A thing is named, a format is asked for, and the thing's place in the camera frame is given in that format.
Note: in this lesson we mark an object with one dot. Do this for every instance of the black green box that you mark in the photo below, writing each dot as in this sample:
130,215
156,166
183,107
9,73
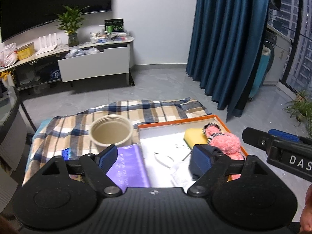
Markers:
114,26

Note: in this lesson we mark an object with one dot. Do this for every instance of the blue packet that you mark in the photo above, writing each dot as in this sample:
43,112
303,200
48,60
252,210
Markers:
67,154

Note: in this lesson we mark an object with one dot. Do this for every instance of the white face mask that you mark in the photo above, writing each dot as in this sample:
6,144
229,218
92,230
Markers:
181,175

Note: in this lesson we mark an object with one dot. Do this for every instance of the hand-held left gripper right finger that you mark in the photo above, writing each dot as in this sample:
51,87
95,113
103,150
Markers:
201,159

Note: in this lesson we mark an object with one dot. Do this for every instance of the black television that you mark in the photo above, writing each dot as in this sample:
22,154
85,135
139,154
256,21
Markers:
53,2

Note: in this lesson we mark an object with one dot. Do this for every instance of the blue suitcase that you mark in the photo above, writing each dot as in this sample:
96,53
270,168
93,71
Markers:
260,73

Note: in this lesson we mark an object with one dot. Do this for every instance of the crumpled plastic bag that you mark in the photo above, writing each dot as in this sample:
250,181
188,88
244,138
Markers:
92,51
74,53

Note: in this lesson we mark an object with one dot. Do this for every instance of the white red plastic bag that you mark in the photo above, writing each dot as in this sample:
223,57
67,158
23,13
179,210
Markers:
8,54

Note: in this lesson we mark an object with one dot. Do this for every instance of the yellow sponge with green scourer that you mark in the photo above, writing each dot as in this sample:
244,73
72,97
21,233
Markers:
193,136

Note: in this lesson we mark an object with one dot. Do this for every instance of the orange-rimmed white box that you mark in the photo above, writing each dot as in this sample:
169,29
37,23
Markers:
156,136

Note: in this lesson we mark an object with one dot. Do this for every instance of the white drawer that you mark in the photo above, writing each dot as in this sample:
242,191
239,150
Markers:
95,64

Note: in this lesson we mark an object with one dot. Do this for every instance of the black rolled mat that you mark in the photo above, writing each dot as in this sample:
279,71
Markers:
131,81

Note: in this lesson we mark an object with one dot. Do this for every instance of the person's right hand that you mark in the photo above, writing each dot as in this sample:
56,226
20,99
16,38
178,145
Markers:
306,212

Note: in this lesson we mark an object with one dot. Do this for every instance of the blue bag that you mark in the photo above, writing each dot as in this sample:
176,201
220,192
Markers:
54,74

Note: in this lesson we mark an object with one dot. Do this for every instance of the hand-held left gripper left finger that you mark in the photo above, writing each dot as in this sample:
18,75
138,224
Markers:
107,158

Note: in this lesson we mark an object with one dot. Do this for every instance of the yellow cardboard box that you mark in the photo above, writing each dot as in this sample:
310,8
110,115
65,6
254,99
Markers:
25,51

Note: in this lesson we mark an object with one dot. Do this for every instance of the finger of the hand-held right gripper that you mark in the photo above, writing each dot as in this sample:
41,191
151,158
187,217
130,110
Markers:
258,139
286,135

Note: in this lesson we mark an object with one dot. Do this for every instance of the plaid blanket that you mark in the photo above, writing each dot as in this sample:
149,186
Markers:
73,131

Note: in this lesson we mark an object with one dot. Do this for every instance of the beige cup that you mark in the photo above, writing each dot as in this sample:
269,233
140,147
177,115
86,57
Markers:
111,136

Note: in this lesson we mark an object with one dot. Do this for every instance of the yellow toy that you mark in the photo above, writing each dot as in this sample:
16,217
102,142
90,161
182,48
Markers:
4,76

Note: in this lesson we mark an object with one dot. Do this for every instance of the dark side table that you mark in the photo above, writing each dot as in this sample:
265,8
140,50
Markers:
12,131

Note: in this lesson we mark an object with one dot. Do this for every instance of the white router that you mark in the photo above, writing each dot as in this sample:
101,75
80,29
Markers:
47,47

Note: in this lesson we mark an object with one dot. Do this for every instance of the dark glass vase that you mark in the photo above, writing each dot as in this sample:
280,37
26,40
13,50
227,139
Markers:
73,40

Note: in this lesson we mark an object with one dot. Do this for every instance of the blue curtain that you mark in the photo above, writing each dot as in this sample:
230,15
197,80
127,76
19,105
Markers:
226,48

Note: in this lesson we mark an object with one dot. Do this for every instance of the white balcony cabinet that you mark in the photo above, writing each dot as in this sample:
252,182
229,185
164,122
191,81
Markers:
277,61

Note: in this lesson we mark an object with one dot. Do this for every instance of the white television cabinet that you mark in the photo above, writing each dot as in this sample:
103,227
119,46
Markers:
34,61

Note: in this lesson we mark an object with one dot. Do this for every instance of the potted spider plant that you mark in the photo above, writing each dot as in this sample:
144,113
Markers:
301,109

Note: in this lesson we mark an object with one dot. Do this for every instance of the pink plush toy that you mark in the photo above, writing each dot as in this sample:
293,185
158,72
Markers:
224,143

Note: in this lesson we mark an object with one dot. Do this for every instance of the purple tissue pack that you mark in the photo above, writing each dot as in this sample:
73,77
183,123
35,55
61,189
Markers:
131,163

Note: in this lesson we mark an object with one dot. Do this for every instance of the tray of small items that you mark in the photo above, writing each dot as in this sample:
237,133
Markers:
109,39

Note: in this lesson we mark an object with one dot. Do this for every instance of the green bamboo plant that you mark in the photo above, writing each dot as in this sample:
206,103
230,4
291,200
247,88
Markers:
72,19

